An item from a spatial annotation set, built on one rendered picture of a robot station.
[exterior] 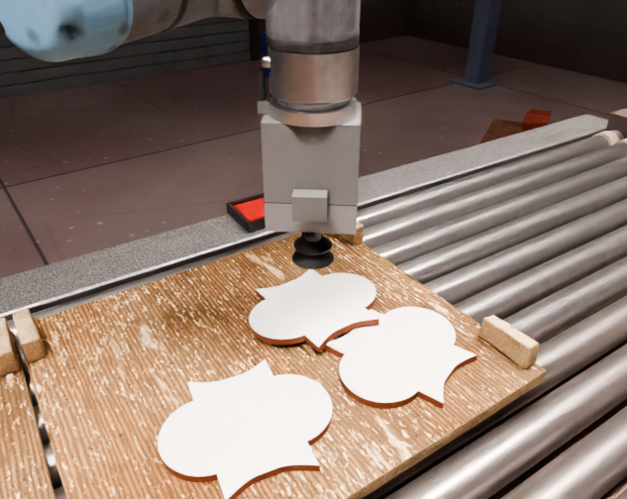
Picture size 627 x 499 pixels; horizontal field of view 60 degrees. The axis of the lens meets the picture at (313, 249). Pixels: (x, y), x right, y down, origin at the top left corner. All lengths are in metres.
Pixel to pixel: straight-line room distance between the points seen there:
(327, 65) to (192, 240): 0.41
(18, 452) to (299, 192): 0.31
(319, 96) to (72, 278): 0.43
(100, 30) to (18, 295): 0.43
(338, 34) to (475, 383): 0.33
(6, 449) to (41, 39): 0.32
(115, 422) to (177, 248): 0.32
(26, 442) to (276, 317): 0.25
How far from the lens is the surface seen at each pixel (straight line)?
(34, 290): 0.74
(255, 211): 0.80
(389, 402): 0.49
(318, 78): 0.44
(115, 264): 0.75
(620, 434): 0.56
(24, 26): 0.38
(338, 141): 0.46
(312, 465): 0.45
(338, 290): 0.60
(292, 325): 0.55
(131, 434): 0.50
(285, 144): 0.46
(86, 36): 0.37
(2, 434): 0.54
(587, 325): 0.67
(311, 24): 0.43
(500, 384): 0.54
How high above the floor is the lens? 1.30
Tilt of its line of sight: 32 degrees down
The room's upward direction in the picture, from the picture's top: straight up
